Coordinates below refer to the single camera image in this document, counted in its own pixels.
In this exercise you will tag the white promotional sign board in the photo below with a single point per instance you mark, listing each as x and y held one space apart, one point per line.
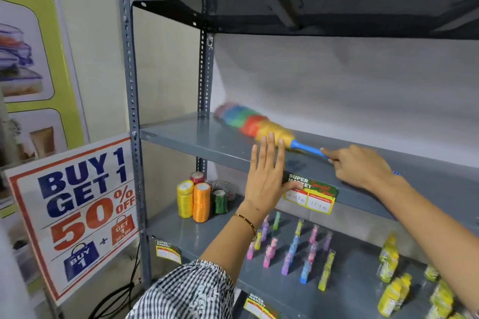
75 217

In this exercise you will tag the person's left thumb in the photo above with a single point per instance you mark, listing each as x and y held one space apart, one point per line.
295 185

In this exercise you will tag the person's right thumb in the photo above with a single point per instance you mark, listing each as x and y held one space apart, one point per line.
338 170

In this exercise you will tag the black white checkered sleeve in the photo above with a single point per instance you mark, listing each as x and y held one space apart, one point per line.
183 292

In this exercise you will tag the group of pastel small bottles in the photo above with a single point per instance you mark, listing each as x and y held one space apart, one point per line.
292 251

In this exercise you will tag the small green yellow price label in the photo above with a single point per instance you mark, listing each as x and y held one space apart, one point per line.
258 308
168 252

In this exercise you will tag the large green yellow price label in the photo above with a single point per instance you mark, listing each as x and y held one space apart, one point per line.
312 197

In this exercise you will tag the green yellow wall poster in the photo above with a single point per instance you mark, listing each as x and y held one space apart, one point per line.
56 68

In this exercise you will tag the person's right forearm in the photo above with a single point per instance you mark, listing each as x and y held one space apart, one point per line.
438 236

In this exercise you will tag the person's left forearm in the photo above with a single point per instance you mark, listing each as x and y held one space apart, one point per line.
232 236

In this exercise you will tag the grey metal shelving rack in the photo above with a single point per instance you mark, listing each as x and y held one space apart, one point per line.
209 143

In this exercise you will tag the person's right hand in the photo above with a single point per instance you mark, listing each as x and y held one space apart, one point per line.
363 169

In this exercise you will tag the person's left hand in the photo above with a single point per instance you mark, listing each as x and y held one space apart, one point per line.
265 184

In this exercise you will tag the group of yellow liquid bottles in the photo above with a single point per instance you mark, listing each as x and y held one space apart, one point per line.
391 292

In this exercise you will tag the person's left little finger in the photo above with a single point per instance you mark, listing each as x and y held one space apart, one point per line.
254 160

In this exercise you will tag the person's left middle finger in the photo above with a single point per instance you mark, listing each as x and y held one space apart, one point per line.
271 150

